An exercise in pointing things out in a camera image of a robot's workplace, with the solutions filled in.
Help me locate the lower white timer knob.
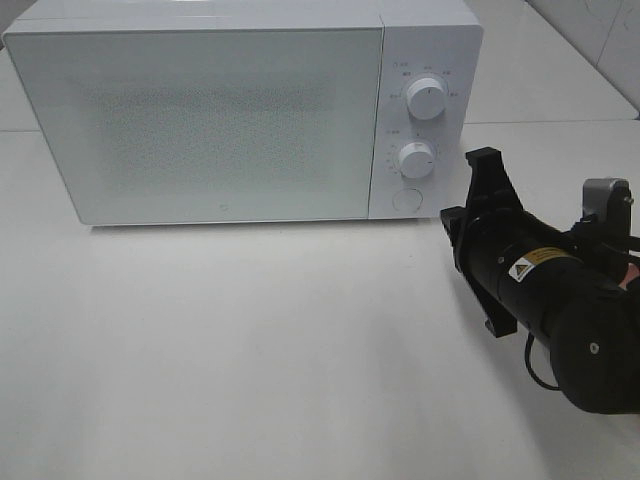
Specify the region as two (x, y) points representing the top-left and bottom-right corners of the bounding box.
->
(397, 142), (435, 179)

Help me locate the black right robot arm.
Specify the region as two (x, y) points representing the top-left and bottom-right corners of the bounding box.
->
(440, 147), (639, 415)

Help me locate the white microwave door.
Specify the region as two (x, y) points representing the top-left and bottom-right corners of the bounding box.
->
(6, 29), (382, 226)

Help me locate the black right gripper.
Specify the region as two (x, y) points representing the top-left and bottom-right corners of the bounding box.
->
(440, 147), (570, 339)

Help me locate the round door release button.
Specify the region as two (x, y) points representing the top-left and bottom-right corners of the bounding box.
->
(392, 188), (423, 215)

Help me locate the upper white power knob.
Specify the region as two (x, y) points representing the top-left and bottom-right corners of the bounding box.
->
(406, 75), (448, 121)

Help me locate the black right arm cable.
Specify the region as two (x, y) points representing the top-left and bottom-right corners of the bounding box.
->
(523, 332), (561, 393)

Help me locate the white microwave oven body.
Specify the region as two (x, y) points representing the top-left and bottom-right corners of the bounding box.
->
(2, 1), (483, 224)

